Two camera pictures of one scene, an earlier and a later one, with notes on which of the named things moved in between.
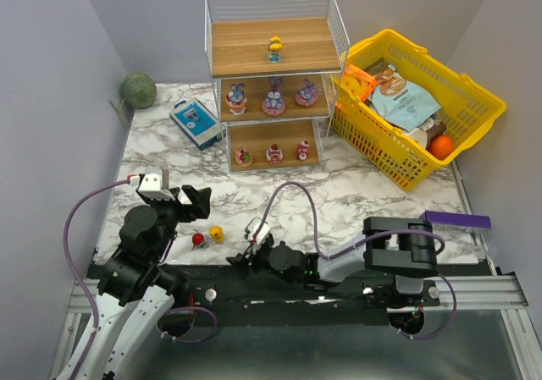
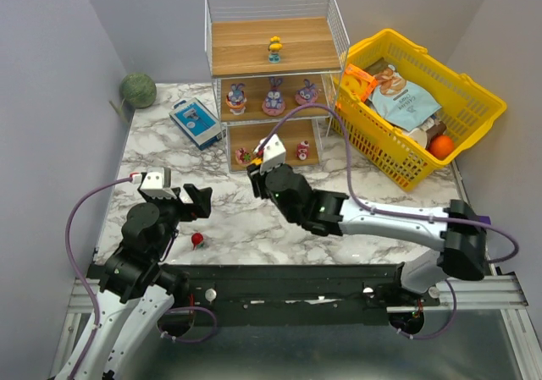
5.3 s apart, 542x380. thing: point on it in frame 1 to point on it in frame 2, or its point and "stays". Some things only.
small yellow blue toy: x=275 y=46 stays
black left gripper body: x=183 y=210 stays
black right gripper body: x=248 y=254 to x=256 y=178
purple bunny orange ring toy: x=236 y=99 stays
